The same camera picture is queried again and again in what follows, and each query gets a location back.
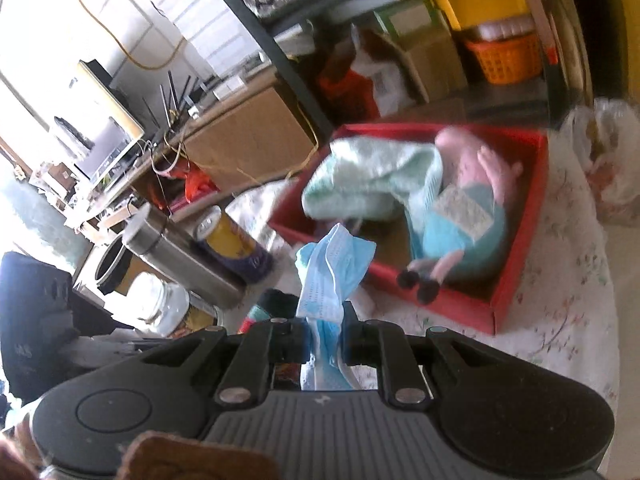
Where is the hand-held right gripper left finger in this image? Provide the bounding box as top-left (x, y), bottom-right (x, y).
top-left (145, 317), bottom-right (311, 407)

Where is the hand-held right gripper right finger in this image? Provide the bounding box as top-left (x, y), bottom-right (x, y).
top-left (340, 316), bottom-right (496, 407)

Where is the blue face mask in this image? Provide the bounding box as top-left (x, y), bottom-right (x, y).
top-left (295, 224), bottom-right (377, 391)

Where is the red cardboard box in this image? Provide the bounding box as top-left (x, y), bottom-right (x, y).
top-left (267, 122), bottom-right (551, 336)

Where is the pink doll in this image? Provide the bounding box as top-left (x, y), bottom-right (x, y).
top-left (397, 127), bottom-right (526, 306)

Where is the pale green towel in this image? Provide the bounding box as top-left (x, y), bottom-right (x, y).
top-left (302, 137), bottom-right (446, 223)

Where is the black bin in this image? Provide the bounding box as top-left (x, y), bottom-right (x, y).
top-left (92, 235), bottom-right (151, 296)

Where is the yellow and purple can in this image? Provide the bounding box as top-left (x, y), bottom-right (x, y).
top-left (192, 205), bottom-right (275, 283)

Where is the glass jar with white lid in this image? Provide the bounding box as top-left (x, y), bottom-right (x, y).
top-left (127, 275), bottom-right (191, 336)

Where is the brown fuzzy object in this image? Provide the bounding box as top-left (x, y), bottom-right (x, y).
top-left (117, 432), bottom-right (281, 480)

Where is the steel thermos bottle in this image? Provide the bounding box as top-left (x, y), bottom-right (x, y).
top-left (121, 205), bottom-right (246, 309)

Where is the flat screen television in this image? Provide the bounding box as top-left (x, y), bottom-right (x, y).
top-left (52, 60), bottom-right (146, 183)

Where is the red plastic bag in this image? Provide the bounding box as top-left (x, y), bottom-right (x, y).
top-left (182, 162), bottom-right (221, 203)

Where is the floral printed cloth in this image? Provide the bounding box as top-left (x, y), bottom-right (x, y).
top-left (225, 150), bottom-right (621, 391)

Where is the low wooden cabinet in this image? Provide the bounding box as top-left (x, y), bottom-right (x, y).
top-left (65, 67), bottom-right (321, 231)

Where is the black router with antennas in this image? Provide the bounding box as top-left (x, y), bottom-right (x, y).
top-left (142, 72), bottom-right (201, 131)

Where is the red and white sack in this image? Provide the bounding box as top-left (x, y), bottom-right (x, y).
top-left (317, 25), bottom-right (431, 118)

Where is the black shelf rack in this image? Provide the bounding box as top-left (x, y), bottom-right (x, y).
top-left (190, 0), bottom-right (596, 131)

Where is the brown cardboard box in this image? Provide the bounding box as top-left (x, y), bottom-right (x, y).
top-left (400, 25), bottom-right (471, 103)

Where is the white plastic bag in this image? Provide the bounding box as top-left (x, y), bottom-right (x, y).
top-left (560, 97), bottom-right (640, 226)

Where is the orange plastic basket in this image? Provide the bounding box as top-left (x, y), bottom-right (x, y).
top-left (462, 30), bottom-right (543, 86)

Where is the green carton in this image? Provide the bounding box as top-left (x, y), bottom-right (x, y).
top-left (375, 0), bottom-right (451, 36)

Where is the yellow box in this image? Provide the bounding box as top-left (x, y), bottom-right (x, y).
top-left (430, 0), bottom-right (531, 31)

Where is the yellow cable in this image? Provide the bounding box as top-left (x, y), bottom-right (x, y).
top-left (50, 0), bottom-right (188, 71)

